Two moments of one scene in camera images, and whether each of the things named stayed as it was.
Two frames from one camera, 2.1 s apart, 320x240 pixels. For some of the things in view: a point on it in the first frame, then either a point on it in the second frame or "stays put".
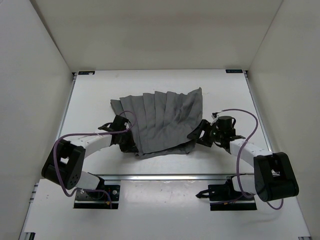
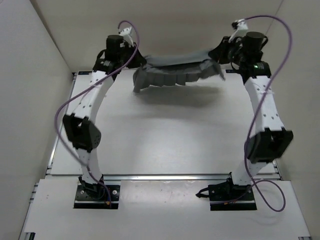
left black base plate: [102, 192] stays put
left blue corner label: [86, 72] stays put
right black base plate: [226, 192] stays put
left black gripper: [131, 147] -> [139, 59]
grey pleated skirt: [163, 120] -> [162, 72]
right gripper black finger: [196, 133] -> [220, 53]
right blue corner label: [234, 71] stays put
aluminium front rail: [111, 176] stays put
